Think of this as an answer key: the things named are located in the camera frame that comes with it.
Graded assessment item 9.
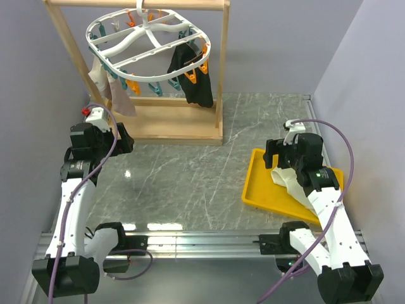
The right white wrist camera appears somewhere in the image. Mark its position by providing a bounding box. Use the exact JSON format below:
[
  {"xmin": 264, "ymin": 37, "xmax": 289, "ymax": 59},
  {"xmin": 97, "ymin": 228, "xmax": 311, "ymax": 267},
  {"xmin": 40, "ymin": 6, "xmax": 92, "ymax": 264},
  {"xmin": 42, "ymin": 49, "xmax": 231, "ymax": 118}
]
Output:
[{"xmin": 283, "ymin": 120, "xmax": 306, "ymax": 146}]

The aluminium mounting rail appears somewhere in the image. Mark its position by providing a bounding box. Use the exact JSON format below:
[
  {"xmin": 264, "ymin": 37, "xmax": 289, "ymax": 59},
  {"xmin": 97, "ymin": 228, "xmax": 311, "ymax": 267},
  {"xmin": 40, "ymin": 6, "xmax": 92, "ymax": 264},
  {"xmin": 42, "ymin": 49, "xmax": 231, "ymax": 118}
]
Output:
[{"xmin": 34, "ymin": 229, "xmax": 370, "ymax": 259}]

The white round clip hanger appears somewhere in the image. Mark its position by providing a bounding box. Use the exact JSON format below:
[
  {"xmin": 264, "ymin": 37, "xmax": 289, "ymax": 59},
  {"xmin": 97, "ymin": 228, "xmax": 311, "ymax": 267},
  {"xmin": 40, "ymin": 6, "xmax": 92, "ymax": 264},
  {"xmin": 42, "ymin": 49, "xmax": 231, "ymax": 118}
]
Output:
[{"xmin": 86, "ymin": 8, "xmax": 211, "ymax": 82}]

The teal clip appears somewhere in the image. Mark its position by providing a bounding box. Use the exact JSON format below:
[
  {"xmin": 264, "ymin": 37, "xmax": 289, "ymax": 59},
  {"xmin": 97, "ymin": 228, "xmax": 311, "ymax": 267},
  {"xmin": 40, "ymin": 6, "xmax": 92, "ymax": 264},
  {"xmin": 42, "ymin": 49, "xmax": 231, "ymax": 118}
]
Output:
[
  {"xmin": 148, "ymin": 82, "xmax": 163, "ymax": 97},
  {"xmin": 168, "ymin": 77, "xmax": 182, "ymax": 91}
]

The orange clip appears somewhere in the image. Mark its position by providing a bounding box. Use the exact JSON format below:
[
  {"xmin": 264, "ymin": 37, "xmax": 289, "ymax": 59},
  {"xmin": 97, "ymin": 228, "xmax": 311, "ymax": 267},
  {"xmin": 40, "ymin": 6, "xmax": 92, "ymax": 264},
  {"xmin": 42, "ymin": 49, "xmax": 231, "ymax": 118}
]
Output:
[
  {"xmin": 184, "ymin": 61, "xmax": 208, "ymax": 84},
  {"xmin": 125, "ymin": 79, "xmax": 141, "ymax": 96}
]

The wooden hanger rack frame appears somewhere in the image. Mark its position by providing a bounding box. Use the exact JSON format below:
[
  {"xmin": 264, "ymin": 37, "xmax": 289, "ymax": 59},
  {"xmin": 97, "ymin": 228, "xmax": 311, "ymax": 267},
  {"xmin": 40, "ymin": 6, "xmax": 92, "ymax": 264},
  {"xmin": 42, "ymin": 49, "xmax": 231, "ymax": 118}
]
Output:
[{"xmin": 44, "ymin": 1, "xmax": 230, "ymax": 146}]

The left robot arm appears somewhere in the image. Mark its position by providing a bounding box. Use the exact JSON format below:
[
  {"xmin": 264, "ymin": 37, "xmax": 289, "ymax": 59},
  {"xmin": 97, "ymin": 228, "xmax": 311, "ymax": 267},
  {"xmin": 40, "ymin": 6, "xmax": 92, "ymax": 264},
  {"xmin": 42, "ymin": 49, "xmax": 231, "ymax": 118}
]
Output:
[{"xmin": 32, "ymin": 122, "xmax": 134, "ymax": 301}]

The pale green white underwear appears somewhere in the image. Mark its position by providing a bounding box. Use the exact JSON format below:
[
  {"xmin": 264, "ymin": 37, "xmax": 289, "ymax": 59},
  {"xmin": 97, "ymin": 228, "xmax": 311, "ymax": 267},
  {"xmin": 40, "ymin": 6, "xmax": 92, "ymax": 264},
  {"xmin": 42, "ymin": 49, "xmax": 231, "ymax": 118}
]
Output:
[{"xmin": 271, "ymin": 167, "xmax": 315, "ymax": 214}]

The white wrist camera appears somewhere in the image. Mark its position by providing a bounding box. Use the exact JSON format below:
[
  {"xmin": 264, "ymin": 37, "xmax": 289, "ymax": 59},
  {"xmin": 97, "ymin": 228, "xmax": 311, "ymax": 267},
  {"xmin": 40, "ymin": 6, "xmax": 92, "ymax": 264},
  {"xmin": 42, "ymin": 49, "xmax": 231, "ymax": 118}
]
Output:
[
  {"xmin": 82, "ymin": 107, "xmax": 109, "ymax": 132},
  {"xmin": 283, "ymin": 120, "xmax": 306, "ymax": 146}
]

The orange front clip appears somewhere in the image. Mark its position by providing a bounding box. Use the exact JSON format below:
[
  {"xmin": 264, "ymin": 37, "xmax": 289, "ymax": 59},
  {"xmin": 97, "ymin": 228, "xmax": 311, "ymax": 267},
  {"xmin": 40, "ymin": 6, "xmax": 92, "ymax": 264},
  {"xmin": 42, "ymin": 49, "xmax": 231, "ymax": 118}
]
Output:
[{"xmin": 125, "ymin": 79, "xmax": 141, "ymax": 96}]

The yellow plastic tray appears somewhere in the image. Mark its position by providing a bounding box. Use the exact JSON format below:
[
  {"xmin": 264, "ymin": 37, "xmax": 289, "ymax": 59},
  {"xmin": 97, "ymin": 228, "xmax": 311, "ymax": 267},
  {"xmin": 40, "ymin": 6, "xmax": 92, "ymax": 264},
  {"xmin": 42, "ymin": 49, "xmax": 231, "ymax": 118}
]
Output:
[{"xmin": 241, "ymin": 148, "xmax": 345, "ymax": 226}]

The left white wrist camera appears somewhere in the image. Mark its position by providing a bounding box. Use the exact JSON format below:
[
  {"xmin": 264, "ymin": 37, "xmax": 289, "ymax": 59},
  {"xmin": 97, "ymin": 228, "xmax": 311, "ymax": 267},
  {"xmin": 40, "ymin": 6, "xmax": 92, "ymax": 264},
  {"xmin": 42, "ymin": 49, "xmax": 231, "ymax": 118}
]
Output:
[{"xmin": 82, "ymin": 107, "xmax": 109, "ymax": 132}]

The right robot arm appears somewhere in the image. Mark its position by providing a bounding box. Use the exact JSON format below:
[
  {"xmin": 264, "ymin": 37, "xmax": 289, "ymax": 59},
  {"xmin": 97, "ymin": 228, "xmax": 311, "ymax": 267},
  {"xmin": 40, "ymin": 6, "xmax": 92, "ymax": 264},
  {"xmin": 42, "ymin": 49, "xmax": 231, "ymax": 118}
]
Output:
[{"xmin": 263, "ymin": 133, "xmax": 384, "ymax": 303}]

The beige pink underwear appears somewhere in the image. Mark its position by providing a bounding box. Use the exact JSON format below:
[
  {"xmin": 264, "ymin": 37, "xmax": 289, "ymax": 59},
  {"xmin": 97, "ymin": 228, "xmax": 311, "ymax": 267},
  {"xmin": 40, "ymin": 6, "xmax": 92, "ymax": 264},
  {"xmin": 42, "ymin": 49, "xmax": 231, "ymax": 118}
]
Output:
[{"xmin": 88, "ymin": 56, "xmax": 137, "ymax": 117}]

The black striped underwear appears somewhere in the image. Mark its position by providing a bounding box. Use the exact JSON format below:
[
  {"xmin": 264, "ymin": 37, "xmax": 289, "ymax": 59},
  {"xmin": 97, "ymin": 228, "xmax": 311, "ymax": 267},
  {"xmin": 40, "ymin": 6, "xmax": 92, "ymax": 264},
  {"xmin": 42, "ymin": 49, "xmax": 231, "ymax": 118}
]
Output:
[{"xmin": 167, "ymin": 43, "xmax": 213, "ymax": 108}]

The orange right clip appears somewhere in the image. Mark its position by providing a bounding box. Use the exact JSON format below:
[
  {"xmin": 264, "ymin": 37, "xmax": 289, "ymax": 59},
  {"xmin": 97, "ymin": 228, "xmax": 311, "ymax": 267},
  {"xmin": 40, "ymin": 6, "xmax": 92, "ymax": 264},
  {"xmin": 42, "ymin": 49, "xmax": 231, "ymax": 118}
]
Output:
[{"xmin": 184, "ymin": 61, "xmax": 208, "ymax": 84}]

